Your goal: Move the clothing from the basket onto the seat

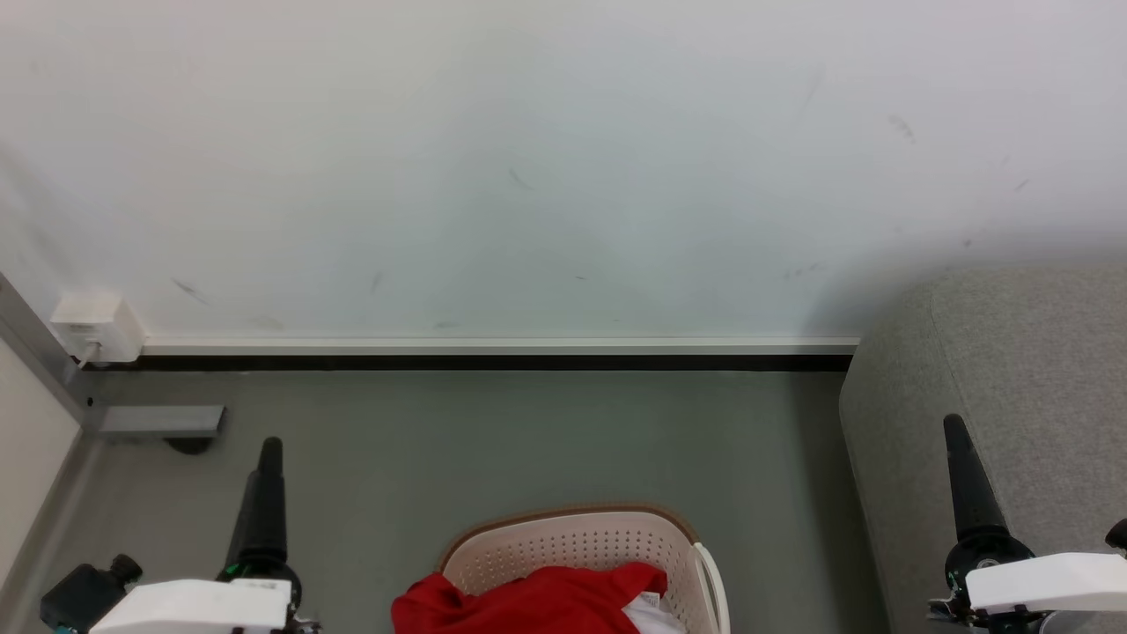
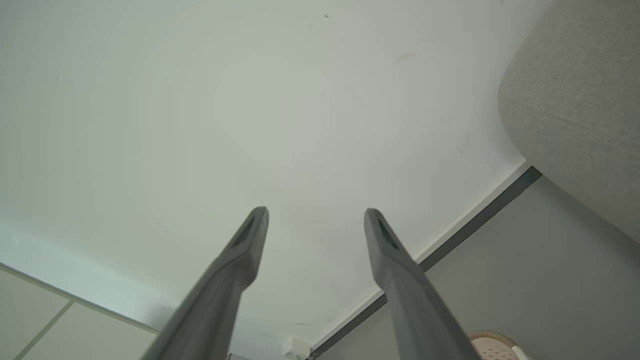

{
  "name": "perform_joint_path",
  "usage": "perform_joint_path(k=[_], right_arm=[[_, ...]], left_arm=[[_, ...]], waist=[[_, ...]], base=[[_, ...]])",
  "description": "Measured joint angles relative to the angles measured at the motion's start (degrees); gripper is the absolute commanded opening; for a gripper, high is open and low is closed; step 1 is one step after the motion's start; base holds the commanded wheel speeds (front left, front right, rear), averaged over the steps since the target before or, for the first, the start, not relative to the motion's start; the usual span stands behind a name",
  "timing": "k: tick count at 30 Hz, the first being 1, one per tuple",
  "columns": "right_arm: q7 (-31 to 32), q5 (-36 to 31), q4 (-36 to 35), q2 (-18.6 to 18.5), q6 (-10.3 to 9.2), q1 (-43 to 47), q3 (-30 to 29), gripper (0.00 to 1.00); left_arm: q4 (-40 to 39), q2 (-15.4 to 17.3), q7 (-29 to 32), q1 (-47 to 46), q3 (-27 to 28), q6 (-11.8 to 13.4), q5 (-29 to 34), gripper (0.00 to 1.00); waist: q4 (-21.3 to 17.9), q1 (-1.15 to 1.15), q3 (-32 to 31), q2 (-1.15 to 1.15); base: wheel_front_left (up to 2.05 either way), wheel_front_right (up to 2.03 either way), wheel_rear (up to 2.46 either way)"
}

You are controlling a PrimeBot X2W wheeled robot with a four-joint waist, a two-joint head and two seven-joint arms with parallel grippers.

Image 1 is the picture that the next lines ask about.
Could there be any white partition panel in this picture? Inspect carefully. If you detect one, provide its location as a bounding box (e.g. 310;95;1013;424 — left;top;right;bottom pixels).
0;339;82;586

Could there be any grey fabric sofa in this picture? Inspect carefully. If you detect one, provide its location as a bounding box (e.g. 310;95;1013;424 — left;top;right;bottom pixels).
838;264;1127;634

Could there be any red garment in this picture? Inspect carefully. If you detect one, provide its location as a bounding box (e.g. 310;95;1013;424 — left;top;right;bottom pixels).
392;564;668;634

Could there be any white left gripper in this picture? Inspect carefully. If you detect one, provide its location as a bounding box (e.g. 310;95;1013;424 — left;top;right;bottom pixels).
88;437;322;634

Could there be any white wall outlet box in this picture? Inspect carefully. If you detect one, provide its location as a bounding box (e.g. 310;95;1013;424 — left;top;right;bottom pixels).
51;291;146;364

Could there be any beige perforated laundry basket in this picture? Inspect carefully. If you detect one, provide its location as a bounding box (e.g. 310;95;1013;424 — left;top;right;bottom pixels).
438;504;732;634

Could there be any grey metal partition frame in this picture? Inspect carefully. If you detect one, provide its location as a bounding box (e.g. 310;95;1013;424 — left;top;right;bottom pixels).
0;273;226;441

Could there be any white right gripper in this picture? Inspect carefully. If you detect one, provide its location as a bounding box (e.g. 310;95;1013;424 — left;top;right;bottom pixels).
929;413;1127;634

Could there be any white cloth with label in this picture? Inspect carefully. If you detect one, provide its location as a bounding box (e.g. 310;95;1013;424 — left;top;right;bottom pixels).
623;588;689;634

